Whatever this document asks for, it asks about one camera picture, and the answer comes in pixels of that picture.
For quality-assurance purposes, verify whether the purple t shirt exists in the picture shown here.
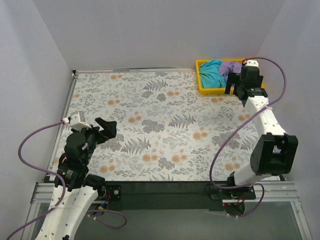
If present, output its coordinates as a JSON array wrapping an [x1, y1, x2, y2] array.
[[218, 61, 242, 82]]

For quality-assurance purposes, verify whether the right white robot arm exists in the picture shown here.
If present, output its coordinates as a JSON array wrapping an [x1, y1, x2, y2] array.
[[226, 60, 298, 199]]

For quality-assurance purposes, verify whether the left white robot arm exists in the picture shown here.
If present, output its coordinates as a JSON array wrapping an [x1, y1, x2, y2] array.
[[36, 117, 117, 240]]

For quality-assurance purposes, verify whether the teal t shirt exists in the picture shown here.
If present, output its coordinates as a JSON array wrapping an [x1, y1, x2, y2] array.
[[198, 59, 226, 89]]

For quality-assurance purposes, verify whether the yellow plastic bin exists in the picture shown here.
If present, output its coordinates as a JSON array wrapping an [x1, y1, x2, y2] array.
[[195, 58, 265, 95]]

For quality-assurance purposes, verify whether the floral table mat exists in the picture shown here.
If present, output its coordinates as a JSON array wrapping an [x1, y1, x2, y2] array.
[[49, 70, 281, 182]]

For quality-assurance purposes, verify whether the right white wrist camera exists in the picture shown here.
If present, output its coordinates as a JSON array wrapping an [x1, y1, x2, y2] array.
[[242, 58, 259, 68]]

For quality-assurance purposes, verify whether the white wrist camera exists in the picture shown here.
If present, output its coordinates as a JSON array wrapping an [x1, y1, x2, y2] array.
[[242, 58, 259, 68], [62, 111, 92, 131]]

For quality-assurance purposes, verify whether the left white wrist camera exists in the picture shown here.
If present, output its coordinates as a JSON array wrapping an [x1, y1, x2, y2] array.
[[62, 111, 92, 131]]

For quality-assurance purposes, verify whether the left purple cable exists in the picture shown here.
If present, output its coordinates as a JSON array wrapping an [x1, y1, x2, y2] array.
[[4, 120, 127, 240]]

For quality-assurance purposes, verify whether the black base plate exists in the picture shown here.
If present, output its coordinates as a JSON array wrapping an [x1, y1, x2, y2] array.
[[92, 181, 256, 211]]

